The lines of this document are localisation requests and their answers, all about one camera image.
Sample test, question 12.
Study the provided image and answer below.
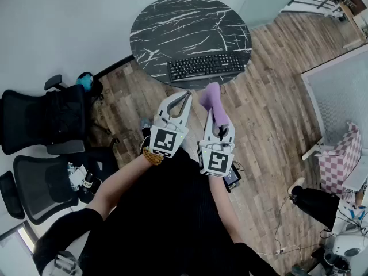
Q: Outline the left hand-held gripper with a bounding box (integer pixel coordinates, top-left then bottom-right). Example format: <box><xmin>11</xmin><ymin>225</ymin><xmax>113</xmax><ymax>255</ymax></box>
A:
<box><xmin>149</xmin><ymin>90</ymin><xmax>193</xmax><ymax>159</ymax></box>

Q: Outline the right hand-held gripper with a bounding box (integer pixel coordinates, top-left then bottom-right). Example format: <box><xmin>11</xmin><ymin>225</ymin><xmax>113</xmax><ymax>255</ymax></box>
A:
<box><xmin>197</xmin><ymin>108</ymin><xmax>236</xmax><ymax>178</ymax></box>

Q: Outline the purple cloth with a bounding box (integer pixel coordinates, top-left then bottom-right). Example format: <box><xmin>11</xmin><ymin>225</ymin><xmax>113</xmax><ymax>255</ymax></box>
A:
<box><xmin>200</xmin><ymin>82</ymin><xmax>231</xmax><ymax>129</ymax></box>

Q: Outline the black keyboard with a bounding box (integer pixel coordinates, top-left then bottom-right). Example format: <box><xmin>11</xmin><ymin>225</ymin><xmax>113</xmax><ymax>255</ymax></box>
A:
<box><xmin>167</xmin><ymin>53</ymin><xmax>247</xmax><ymax>83</ymax></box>

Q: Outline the person's left forearm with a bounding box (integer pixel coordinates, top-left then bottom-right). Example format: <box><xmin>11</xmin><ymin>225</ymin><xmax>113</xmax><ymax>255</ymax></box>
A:
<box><xmin>86</xmin><ymin>151</ymin><xmax>164</xmax><ymax>221</ymax></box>

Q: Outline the person's right forearm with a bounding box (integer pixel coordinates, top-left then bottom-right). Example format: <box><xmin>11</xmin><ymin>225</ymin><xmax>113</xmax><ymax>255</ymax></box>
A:
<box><xmin>208</xmin><ymin>174</ymin><xmax>240</xmax><ymax>244</ymax></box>

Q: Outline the small black screen device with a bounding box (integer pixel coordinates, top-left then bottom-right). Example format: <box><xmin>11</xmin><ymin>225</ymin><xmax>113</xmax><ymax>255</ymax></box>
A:
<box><xmin>223</xmin><ymin>162</ymin><xmax>242</xmax><ymax>194</ymax></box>

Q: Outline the blue plush toy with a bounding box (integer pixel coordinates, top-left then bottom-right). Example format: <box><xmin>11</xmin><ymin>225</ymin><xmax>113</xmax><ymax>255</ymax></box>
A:
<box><xmin>76</xmin><ymin>72</ymin><xmax>94</xmax><ymax>93</ymax></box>

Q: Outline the person's black clothing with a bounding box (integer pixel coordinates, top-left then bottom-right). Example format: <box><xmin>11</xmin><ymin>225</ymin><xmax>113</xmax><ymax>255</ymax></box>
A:
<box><xmin>33</xmin><ymin>147</ymin><xmax>288</xmax><ymax>276</ymax></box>

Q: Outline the black bottle white label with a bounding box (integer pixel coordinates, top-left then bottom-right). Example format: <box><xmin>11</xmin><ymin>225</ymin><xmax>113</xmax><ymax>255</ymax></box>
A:
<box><xmin>81</xmin><ymin>171</ymin><xmax>95</xmax><ymax>191</ymax></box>

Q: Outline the white frosted partition panel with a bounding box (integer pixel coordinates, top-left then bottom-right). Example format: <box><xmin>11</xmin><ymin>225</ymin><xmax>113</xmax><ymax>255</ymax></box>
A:
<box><xmin>301</xmin><ymin>50</ymin><xmax>368</xmax><ymax>148</ymax></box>

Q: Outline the pink checkered box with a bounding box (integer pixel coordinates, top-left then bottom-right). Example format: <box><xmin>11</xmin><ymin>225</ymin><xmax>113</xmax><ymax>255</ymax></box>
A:
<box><xmin>318</xmin><ymin>122</ymin><xmax>362</xmax><ymax>195</ymax></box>

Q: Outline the frosted glass door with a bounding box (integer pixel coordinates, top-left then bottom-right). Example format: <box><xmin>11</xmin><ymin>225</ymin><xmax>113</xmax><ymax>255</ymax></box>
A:
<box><xmin>238</xmin><ymin>0</ymin><xmax>311</xmax><ymax>30</ymax></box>

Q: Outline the black mesh office chair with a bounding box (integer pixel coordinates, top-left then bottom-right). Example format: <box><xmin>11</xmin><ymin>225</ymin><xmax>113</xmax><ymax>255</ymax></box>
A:
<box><xmin>0</xmin><ymin>74</ymin><xmax>87</xmax><ymax>155</ymax></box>
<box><xmin>0</xmin><ymin>154</ymin><xmax>102</xmax><ymax>227</ymax></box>

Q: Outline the wooden workbench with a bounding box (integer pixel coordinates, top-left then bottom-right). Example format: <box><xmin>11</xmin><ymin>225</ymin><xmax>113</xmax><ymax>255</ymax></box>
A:
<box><xmin>339</xmin><ymin>0</ymin><xmax>368</xmax><ymax>50</ymax></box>

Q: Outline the white round device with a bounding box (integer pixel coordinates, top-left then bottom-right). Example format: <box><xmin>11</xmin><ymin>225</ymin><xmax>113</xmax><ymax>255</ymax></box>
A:
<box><xmin>333</xmin><ymin>231</ymin><xmax>368</xmax><ymax>266</ymax></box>

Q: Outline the brown beaded bracelet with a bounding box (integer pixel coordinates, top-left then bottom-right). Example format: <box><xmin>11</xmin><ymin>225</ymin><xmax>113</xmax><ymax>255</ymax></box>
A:
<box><xmin>142</xmin><ymin>147</ymin><xmax>164</xmax><ymax>166</ymax></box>

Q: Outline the white floor cable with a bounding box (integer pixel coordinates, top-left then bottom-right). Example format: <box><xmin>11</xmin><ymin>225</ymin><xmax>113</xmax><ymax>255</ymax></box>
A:
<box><xmin>254</xmin><ymin>194</ymin><xmax>325</xmax><ymax>257</ymax></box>

